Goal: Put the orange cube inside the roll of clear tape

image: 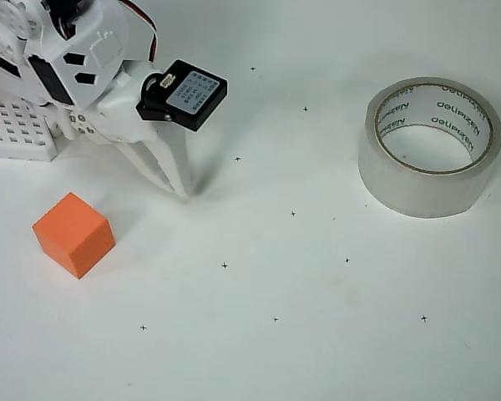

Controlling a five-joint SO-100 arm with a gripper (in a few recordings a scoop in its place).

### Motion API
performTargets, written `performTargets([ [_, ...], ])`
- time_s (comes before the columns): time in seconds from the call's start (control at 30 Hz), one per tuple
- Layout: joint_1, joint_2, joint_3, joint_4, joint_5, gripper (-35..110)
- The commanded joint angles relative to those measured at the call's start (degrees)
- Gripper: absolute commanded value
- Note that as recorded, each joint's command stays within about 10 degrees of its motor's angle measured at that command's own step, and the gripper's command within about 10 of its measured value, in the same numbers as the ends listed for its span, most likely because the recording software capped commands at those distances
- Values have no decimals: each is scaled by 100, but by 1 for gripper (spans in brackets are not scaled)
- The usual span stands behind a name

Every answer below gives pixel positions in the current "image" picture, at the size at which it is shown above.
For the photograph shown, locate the orange cube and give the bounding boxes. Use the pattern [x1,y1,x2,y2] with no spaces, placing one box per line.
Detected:
[32,192,116,281]

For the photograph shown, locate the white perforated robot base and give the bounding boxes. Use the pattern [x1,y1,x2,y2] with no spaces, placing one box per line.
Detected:
[0,99,58,162]

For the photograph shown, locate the clear packing tape roll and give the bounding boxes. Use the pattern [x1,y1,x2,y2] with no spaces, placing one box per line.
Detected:
[357,76,501,219]

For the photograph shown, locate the red black white servo cable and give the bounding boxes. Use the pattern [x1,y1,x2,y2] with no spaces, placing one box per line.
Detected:
[119,0,159,64]

